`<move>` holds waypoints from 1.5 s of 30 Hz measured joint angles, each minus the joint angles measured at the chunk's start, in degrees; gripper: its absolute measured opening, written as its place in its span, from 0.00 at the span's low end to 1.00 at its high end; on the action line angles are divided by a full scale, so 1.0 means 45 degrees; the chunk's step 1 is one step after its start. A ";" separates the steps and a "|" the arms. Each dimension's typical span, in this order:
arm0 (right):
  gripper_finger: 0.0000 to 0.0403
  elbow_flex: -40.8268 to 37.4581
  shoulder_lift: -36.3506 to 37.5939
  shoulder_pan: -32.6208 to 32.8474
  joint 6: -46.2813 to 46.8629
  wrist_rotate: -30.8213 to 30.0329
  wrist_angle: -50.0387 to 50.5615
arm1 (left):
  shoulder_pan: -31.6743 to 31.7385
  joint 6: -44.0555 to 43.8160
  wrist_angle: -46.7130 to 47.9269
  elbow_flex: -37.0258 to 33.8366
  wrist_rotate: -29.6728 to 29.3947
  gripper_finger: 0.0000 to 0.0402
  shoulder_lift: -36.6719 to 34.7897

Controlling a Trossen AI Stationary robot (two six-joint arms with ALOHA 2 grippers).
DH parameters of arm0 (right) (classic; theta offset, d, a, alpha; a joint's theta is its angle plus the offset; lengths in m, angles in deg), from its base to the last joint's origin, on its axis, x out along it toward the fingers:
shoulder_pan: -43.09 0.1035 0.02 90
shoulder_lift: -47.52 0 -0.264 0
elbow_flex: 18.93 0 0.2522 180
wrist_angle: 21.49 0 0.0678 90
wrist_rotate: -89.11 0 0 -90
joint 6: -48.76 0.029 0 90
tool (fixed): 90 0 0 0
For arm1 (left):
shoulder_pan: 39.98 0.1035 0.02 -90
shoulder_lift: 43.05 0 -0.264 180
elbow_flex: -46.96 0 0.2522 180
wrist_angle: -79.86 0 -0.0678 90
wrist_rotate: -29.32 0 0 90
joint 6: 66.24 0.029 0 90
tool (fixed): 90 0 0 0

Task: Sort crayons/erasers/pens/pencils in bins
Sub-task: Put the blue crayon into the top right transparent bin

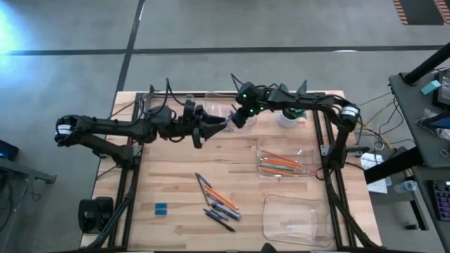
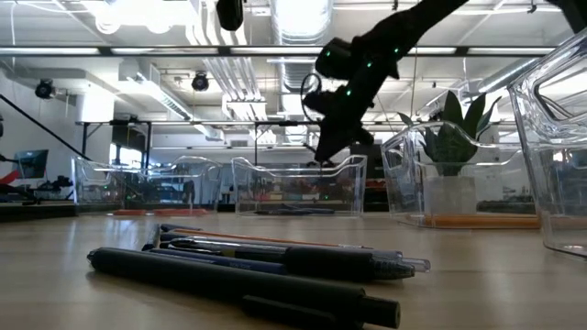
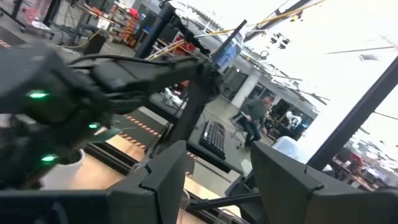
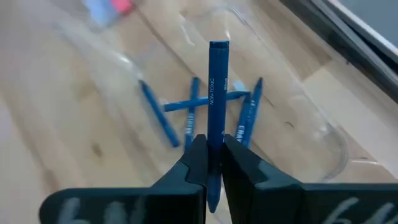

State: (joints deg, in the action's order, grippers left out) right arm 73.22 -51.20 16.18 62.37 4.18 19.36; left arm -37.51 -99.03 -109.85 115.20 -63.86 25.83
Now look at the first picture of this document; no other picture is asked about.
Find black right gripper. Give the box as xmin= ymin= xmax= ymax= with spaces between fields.
xmin=232 ymin=87 xmax=282 ymax=129

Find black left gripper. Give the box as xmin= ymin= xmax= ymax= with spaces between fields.
xmin=174 ymin=100 xmax=227 ymax=149

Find clear plastic bin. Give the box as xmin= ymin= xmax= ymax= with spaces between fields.
xmin=138 ymin=92 xmax=196 ymax=135
xmin=255 ymin=135 xmax=319 ymax=178
xmin=262 ymin=193 xmax=334 ymax=248
xmin=201 ymin=91 xmax=258 ymax=127

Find green succulent in white pot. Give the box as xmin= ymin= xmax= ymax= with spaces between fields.
xmin=276 ymin=79 xmax=310 ymax=129

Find clear barrel gel pen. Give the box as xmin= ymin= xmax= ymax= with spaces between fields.
xmin=210 ymin=202 xmax=243 ymax=219
xmin=210 ymin=205 xmax=242 ymax=221

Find blue pen white print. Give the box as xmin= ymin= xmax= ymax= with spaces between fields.
xmin=202 ymin=208 xmax=229 ymax=222

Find black pen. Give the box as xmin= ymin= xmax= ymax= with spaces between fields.
xmin=205 ymin=212 xmax=236 ymax=233

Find white paper sheets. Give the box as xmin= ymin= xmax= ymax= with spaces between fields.
xmin=359 ymin=152 xmax=393 ymax=195

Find black bulky device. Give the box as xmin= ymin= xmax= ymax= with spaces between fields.
xmin=77 ymin=195 xmax=115 ymax=235

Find black slanted beam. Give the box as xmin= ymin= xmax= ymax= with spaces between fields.
xmin=364 ymin=145 xmax=425 ymax=186

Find grey desk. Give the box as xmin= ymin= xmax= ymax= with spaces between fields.
xmin=411 ymin=164 xmax=450 ymax=253
xmin=388 ymin=68 xmax=450 ymax=169

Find clear plastic bottle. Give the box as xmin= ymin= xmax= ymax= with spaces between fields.
xmin=392 ymin=180 xmax=418 ymax=194

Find teal box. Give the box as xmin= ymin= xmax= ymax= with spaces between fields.
xmin=420 ymin=79 xmax=442 ymax=96

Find black slanted pole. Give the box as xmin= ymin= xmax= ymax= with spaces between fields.
xmin=402 ymin=41 xmax=450 ymax=86

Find grey cart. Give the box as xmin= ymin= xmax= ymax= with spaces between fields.
xmin=0 ymin=156 xmax=58 ymax=253

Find tablet with blue screen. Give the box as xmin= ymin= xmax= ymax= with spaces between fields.
xmin=418 ymin=112 xmax=450 ymax=130

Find black device blue light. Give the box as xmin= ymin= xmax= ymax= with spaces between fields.
xmin=0 ymin=139 xmax=20 ymax=162

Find black electronic device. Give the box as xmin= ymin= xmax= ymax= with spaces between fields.
xmin=432 ymin=68 xmax=450 ymax=110

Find black mat striped edges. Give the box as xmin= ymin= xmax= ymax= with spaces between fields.
xmin=392 ymin=0 xmax=450 ymax=26

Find dark keyboard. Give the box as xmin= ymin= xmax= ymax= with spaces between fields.
xmin=431 ymin=179 xmax=450 ymax=222

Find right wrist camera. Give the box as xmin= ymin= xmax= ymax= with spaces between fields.
xmin=238 ymin=82 xmax=261 ymax=106

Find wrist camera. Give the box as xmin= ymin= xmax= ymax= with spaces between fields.
xmin=238 ymin=82 xmax=261 ymax=106
xmin=150 ymin=106 xmax=176 ymax=124

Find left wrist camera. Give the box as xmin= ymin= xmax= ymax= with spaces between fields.
xmin=150 ymin=106 xmax=176 ymax=124

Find thin black cable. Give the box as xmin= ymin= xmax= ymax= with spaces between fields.
xmin=99 ymin=84 xmax=169 ymax=119

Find yellow cable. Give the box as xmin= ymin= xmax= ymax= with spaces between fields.
xmin=353 ymin=100 xmax=397 ymax=150

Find black aluminium table frame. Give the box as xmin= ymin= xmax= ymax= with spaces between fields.
xmin=80 ymin=84 xmax=383 ymax=252

